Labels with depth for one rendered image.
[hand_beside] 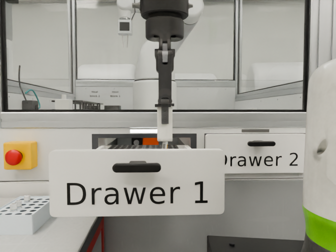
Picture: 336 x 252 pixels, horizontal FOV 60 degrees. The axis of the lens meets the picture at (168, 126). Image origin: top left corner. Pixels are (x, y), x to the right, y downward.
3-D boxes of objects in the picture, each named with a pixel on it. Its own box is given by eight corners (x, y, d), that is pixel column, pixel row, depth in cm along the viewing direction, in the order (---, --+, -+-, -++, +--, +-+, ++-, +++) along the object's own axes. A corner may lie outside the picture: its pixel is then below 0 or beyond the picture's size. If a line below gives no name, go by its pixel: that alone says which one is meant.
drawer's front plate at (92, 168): (224, 214, 49) (225, 149, 49) (49, 217, 48) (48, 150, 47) (222, 211, 51) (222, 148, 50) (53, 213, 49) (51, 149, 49)
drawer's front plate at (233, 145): (307, 172, 82) (308, 134, 82) (205, 173, 81) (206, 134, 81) (304, 171, 84) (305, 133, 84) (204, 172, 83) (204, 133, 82)
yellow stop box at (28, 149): (30, 170, 75) (29, 142, 75) (2, 170, 75) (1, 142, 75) (38, 166, 81) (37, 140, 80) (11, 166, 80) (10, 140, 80)
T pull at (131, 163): (161, 172, 45) (161, 163, 45) (112, 173, 44) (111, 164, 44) (160, 168, 48) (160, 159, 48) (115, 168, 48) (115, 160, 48)
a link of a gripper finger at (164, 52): (171, 39, 56) (171, 31, 51) (171, 66, 56) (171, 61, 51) (158, 39, 56) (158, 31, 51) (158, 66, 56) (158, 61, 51)
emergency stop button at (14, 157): (20, 165, 73) (19, 150, 73) (3, 166, 73) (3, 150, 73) (25, 163, 76) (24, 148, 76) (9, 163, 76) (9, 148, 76)
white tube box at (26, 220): (32, 235, 55) (32, 215, 54) (-13, 235, 55) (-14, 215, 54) (56, 212, 67) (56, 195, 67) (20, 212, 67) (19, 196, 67)
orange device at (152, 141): (158, 151, 118) (158, 137, 117) (131, 151, 117) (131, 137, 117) (158, 150, 122) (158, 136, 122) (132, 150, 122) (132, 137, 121)
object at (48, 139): (334, 177, 85) (335, 127, 84) (-27, 181, 80) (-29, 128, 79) (239, 142, 180) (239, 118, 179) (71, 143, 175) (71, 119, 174)
